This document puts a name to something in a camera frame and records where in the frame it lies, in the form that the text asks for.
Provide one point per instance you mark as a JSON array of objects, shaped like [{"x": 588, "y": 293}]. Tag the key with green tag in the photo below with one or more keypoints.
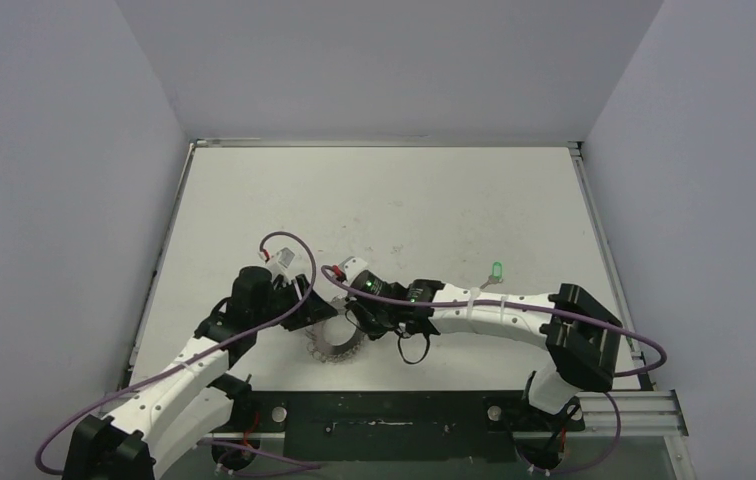
[{"x": 495, "y": 277}]

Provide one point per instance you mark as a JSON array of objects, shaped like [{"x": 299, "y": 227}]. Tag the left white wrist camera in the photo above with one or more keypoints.
[{"x": 285, "y": 263}]

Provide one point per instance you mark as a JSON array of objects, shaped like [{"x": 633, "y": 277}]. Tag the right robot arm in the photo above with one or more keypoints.
[{"x": 580, "y": 335}]

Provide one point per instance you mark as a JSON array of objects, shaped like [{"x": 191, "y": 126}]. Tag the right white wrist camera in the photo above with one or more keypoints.
[{"x": 351, "y": 266}]

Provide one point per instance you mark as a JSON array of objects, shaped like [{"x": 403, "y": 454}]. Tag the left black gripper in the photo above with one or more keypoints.
[{"x": 318, "y": 310}]

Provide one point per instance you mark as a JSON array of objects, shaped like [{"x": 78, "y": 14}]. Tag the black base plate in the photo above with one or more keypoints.
[{"x": 427, "y": 444}]

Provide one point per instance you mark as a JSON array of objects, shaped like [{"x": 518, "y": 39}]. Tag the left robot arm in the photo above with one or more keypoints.
[{"x": 171, "y": 412}]

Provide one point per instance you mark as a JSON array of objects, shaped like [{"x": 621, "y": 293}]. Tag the metal disc with key rings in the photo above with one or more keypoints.
[{"x": 337, "y": 339}]

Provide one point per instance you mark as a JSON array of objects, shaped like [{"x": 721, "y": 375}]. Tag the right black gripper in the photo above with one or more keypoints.
[{"x": 365, "y": 312}]

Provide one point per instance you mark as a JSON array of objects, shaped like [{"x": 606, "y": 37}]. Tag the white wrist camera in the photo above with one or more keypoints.
[
  {"x": 351, "y": 266},
  {"x": 285, "y": 263}
]

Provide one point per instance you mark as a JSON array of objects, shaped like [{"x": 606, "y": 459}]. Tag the aluminium frame rail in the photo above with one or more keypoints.
[{"x": 650, "y": 411}]

